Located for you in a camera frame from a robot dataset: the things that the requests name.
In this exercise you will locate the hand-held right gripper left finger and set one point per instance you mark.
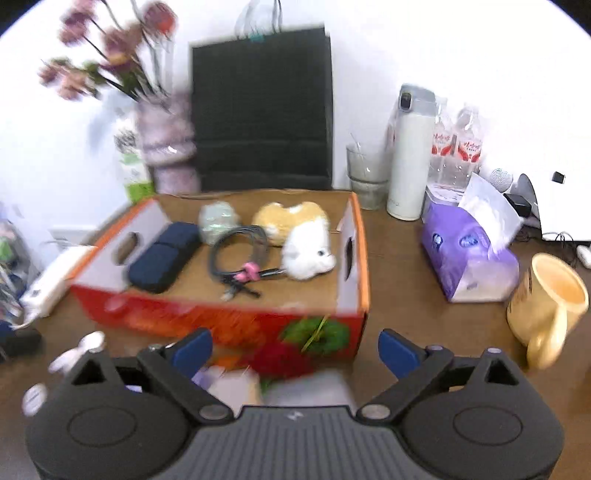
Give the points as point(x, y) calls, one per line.
point(194, 353)

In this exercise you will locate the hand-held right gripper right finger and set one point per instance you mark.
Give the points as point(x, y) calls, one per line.
point(398, 354)

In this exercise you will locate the red cardboard box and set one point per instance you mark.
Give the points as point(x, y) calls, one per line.
point(184, 318)

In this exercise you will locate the brown wooden desktop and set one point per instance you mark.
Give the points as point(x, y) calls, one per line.
point(406, 286)

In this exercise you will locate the red artificial rose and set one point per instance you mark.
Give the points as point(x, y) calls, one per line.
point(286, 357)

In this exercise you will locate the dark blue zip case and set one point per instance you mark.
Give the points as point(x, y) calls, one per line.
point(161, 256)

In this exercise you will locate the purple tissue pack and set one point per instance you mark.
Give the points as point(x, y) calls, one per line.
point(461, 258)

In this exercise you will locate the small white pinkish object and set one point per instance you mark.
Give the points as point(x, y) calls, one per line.
point(76, 353)

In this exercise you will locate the pale green wrapped bundle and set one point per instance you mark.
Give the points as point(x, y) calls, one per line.
point(217, 221)

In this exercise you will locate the yellow and white plush toy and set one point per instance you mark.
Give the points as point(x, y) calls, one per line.
point(304, 244)

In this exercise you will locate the yellow ceramic mug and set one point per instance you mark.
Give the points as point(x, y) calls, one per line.
point(540, 309)

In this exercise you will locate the white power bank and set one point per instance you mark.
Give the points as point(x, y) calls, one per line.
point(55, 277)

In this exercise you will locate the clear glass cup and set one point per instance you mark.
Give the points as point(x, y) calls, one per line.
point(367, 175)

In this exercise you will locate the white thermos bottle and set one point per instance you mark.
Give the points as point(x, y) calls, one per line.
point(411, 161)

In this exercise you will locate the white and green milk carton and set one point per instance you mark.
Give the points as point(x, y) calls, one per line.
point(131, 161)

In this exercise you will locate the white round mesh object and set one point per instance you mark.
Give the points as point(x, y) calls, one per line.
point(501, 179)

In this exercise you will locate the clear water bottle red label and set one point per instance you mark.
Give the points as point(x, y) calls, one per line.
point(441, 147)
point(468, 147)

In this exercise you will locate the purple ribbed vase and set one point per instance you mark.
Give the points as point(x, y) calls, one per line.
point(168, 138)

